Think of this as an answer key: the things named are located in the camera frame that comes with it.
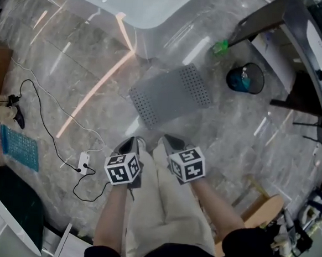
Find person's left forearm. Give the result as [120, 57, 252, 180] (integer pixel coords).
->
[92, 182, 134, 255]

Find person's black shirt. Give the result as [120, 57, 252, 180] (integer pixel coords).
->
[82, 213, 292, 257]

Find white drawer unit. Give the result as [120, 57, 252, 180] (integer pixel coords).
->
[53, 221, 95, 257]

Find white power strip with cable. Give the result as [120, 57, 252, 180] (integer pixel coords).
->
[11, 78, 118, 204]

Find blue perforated mat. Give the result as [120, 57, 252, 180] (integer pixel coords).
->
[0, 124, 43, 173]

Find person's beige trousers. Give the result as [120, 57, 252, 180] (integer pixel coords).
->
[124, 135, 225, 257]

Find black chair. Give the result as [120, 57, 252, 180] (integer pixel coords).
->
[289, 113, 322, 148]

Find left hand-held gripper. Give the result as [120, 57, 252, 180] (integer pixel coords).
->
[102, 134, 146, 190]

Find grey perforated bath mat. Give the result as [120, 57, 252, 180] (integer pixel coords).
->
[126, 58, 215, 135]

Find dark vanity cabinet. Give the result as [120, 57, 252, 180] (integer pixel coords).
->
[220, 0, 322, 148]

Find green plastic bottle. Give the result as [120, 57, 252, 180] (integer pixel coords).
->
[210, 39, 230, 58]

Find white sink basin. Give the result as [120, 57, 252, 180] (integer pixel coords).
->
[303, 17, 322, 71]

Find pile of cluttered items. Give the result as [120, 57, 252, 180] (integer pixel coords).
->
[271, 184, 322, 257]

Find person's right forearm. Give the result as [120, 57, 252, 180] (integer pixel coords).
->
[187, 177, 250, 240]

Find black mesh wastebasket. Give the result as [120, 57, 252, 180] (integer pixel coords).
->
[225, 61, 267, 96]

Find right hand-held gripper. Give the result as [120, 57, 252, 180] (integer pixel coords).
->
[159, 134, 209, 187]

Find dark green tub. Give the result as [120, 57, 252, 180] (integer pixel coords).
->
[0, 165, 50, 255]

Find wooden coffee table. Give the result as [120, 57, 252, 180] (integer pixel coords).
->
[214, 171, 287, 257]

